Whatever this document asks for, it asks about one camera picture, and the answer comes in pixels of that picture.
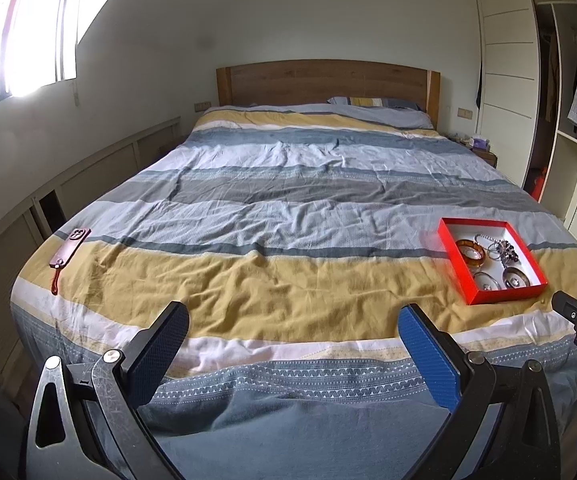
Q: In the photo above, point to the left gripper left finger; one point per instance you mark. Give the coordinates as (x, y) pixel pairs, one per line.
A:
(151, 352)

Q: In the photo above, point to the silver bangle in box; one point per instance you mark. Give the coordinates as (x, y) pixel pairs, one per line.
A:
(486, 282)

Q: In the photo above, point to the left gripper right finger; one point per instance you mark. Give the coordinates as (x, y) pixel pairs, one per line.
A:
(436, 355)

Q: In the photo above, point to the striped bed duvet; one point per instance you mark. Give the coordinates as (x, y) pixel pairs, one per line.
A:
(294, 237)

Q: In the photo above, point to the wooden headboard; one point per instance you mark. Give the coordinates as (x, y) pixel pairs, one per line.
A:
(313, 81)

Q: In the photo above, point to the dark bangle in box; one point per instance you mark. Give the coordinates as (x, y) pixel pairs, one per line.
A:
(514, 278)

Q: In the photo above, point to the red bag in wardrobe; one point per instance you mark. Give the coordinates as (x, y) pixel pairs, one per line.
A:
(535, 182)

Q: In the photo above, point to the wooden nightstand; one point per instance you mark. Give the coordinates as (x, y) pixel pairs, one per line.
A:
(478, 146)

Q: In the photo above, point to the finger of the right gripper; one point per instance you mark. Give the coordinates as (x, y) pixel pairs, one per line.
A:
(566, 306)

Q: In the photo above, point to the striped pillow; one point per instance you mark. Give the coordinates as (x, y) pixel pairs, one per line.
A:
(394, 103)

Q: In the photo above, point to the amber bangle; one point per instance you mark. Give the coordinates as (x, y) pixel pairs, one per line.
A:
(472, 253)

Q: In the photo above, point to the red jewelry box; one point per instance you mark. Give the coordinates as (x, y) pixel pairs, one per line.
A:
(503, 246)

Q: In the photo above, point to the white wardrobe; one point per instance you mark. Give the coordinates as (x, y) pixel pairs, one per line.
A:
(528, 76)

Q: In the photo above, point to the red phone case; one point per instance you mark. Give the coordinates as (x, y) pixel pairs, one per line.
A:
(65, 253)

